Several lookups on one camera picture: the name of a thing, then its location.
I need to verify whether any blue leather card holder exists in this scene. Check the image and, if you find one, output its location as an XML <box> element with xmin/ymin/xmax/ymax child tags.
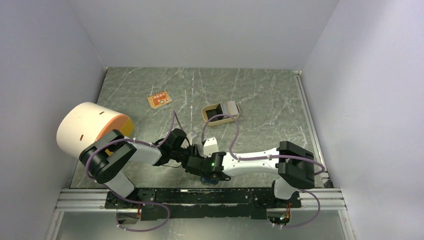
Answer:
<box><xmin>200</xmin><ymin>176</ymin><xmax>220</xmax><ymax>185</ymax></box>

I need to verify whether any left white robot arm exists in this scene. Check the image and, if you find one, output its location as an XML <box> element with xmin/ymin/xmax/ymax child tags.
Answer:
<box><xmin>78</xmin><ymin>128</ymin><xmax>199</xmax><ymax>208</ymax></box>

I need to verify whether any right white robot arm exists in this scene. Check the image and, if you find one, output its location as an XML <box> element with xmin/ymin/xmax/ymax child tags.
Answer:
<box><xmin>181</xmin><ymin>138</ymin><xmax>317</xmax><ymax>207</ymax></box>

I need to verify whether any beige oval card tray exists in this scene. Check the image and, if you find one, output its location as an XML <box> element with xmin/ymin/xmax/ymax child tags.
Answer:
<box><xmin>201</xmin><ymin>103</ymin><xmax>241</xmax><ymax>127</ymax></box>

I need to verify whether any stack of cards in tray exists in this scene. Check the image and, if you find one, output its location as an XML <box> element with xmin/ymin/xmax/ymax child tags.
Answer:
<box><xmin>219</xmin><ymin>100</ymin><xmax>240</xmax><ymax>117</ymax></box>

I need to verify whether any large white cylinder roll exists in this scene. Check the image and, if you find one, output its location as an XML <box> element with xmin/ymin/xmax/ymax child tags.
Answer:
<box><xmin>56</xmin><ymin>102</ymin><xmax>135</xmax><ymax>159</ymax></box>

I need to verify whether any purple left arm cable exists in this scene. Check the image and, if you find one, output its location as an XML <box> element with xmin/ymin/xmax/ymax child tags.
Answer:
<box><xmin>84</xmin><ymin>110</ymin><xmax>181</xmax><ymax>203</ymax></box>

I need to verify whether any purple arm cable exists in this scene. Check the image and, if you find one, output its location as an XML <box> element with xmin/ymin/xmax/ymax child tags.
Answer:
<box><xmin>84</xmin><ymin>110</ymin><xmax>181</xmax><ymax>203</ymax></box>
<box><xmin>200</xmin><ymin>113</ymin><xmax>326</xmax><ymax>230</ymax></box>

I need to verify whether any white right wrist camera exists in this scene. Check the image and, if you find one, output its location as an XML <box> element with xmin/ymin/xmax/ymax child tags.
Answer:
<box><xmin>203</xmin><ymin>137</ymin><xmax>219</xmax><ymax>158</ymax></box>

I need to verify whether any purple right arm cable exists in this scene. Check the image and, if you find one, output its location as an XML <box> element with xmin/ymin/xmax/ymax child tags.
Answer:
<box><xmin>200</xmin><ymin>113</ymin><xmax>326</xmax><ymax>230</ymax></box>

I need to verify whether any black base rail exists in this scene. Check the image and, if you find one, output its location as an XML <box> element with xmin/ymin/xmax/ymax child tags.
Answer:
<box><xmin>104</xmin><ymin>186</ymin><xmax>302</xmax><ymax>221</ymax></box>

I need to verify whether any aluminium frame rail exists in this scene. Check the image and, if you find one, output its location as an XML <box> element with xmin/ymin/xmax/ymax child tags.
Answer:
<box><xmin>45</xmin><ymin>188</ymin><xmax>356</xmax><ymax>240</ymax></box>

